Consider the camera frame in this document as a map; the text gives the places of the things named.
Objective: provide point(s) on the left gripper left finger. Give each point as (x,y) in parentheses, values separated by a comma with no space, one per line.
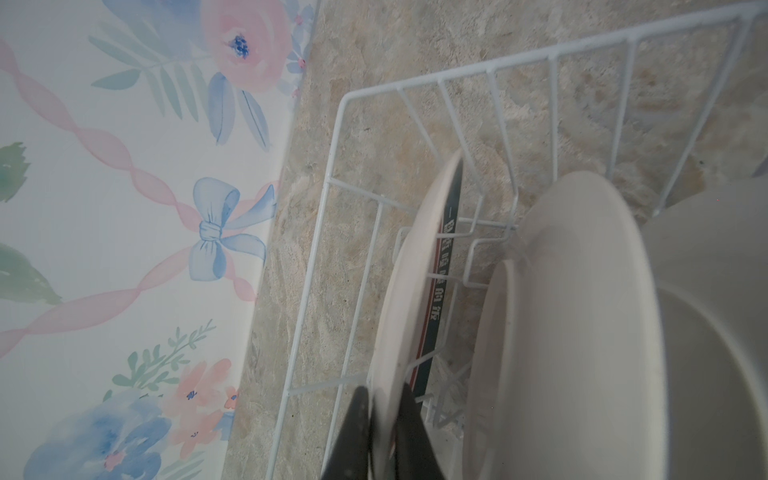
(350,453)

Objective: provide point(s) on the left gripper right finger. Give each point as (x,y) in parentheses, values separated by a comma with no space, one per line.
(414,456)

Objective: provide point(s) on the green red rimmed plate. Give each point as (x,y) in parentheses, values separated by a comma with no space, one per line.
(398,322)

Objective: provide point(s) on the white plate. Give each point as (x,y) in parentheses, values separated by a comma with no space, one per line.
(708,255)
(567,379)

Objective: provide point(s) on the white wire dish rack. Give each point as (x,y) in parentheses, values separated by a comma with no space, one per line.
(666,99)

